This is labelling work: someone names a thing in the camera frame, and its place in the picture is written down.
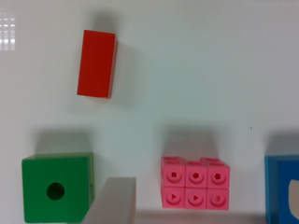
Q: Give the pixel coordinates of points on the red rectangular block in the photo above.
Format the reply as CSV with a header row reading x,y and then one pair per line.
x,y
97,64

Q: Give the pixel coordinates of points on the pink snap cube block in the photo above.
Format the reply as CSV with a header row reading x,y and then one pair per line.
x,y
200,185

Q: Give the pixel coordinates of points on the green square block with hole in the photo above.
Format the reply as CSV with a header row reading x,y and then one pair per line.
x,y
57,188

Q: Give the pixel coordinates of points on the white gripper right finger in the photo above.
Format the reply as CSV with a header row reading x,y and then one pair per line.
x,y
294,197

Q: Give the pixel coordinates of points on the blue square block with hole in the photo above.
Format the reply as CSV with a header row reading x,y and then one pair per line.
x,y
280,171

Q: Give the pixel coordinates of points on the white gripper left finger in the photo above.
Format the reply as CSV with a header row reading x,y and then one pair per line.
x,y
115,203

